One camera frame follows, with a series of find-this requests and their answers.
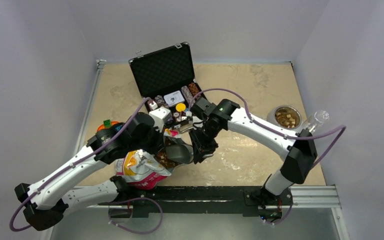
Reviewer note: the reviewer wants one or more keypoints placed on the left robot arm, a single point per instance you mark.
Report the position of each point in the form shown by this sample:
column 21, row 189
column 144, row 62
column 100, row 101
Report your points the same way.
column 45, row 202

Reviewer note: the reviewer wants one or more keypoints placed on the yellow dealer chip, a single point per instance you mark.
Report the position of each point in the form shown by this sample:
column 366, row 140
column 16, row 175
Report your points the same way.
column 180, row 107

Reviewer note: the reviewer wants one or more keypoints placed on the white playing card box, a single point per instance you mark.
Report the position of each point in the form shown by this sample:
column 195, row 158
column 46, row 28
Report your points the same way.
column 174, row 98

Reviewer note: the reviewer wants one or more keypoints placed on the pet food bag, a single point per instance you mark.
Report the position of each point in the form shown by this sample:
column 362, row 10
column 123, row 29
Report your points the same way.
column 143, row 170

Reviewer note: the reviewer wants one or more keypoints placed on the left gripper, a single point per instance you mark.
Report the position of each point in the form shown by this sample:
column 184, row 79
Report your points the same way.
column 160, row 127

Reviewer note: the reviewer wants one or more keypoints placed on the grey metal scoop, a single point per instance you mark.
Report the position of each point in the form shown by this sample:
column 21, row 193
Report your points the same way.
column 178, row 151

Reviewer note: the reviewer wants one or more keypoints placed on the aluminium frame rail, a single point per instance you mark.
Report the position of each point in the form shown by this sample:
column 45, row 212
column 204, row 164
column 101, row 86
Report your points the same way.
column 100, row 64

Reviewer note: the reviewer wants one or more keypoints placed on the black poker chip case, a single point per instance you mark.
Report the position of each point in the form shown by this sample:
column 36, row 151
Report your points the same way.
column 165, row 71

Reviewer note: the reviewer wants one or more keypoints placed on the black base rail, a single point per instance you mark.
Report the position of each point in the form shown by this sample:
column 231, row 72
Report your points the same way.
column 248, row 201

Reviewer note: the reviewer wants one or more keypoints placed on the orange green toy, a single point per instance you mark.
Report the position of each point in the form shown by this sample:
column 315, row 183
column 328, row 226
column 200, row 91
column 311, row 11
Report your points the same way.
column 106, row 125

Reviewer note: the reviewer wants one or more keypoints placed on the grey double pet bowl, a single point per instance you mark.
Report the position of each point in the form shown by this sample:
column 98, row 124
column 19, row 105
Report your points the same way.
column 285, row 116

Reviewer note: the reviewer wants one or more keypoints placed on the clear water bottle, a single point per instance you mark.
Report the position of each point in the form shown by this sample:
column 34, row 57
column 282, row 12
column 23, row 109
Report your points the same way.
column 315, row 121

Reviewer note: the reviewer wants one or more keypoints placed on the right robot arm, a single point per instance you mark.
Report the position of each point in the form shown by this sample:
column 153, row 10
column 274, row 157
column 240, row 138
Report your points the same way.
column 296, row 149

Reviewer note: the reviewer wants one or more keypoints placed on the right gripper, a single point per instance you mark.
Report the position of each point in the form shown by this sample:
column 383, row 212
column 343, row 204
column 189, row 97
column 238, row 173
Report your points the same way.
column 203, row 149

